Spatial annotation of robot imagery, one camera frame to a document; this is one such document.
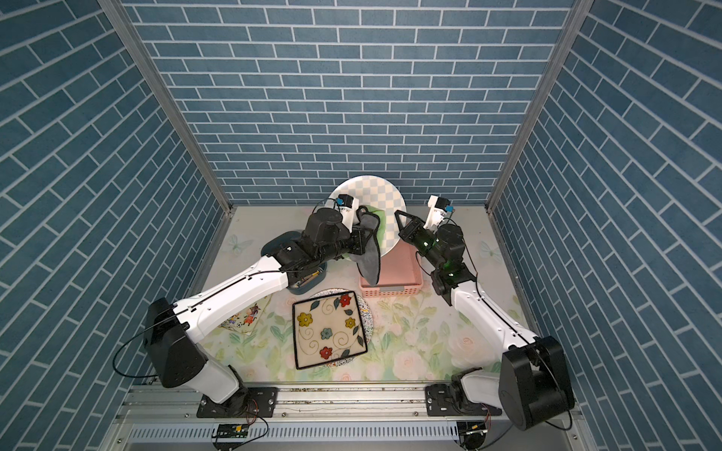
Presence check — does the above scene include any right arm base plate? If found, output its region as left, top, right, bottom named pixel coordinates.
left=425, top=373, right=503, bottom=417

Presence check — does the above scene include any aluminium corner post right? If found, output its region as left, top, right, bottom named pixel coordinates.
left=486, top=0, right=593, bottom=215

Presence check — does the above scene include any round multicolour squiggle plate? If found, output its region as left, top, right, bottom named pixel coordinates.
left=314, top=288, right=374, bottom=368

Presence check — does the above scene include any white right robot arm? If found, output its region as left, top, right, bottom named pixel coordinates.
left=395, top=210, right=575, bottom=430

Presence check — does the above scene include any aluminium corner post left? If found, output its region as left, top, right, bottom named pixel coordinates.
left=98, top=0, right=232, bottom=215

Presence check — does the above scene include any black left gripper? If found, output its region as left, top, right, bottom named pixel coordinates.
left=314, top=225, right=375, bottom=265

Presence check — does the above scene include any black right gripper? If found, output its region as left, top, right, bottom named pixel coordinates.
left=396, top=211, right=445, bottom=274

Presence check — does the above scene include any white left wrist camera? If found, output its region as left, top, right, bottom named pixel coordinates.
left=336, top=194, right=360, bottom=231

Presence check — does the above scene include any teal plastic stationery bin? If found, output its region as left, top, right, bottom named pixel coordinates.
left=259, top=230, right=327, bottom=295

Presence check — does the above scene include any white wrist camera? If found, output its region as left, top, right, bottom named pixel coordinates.
left=336, top=194, right=360, bottom=231
left=424, top=195, right=454, bottom=231

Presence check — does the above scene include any aluminium corner post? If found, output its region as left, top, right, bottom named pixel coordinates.
left=98, top=0, right=232, bottom=215
left=486, top=0, right=593, bottom=215

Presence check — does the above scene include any colourful picture book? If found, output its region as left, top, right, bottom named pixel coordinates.
left=220, top=296, right=271, bottom=336

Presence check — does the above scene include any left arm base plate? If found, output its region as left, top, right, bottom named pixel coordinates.
left=197, top=386, right=279, bottom=418

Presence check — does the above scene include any small green circuit board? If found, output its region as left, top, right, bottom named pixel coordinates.
left=212, top=424, right=250, bottom=442

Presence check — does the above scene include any round grey checkered plate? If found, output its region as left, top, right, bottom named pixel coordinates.
left=330, top=175, right=406, bottom=257

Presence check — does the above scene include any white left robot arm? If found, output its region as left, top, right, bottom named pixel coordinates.
left=142, top=207, right=381, bottom=404

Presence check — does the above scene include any square floral plate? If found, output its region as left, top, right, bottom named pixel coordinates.
left=293, top=291, right=369, bottom=370

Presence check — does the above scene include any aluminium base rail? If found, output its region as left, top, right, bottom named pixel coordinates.
left=101, top=383, right=596, bottom=450

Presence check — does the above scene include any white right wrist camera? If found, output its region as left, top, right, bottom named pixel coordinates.
left=424, top=195, right=454, bottom=231

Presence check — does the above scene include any pink plastic dish basket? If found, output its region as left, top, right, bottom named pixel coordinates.
left=359, top=241, right=423, bottom=298

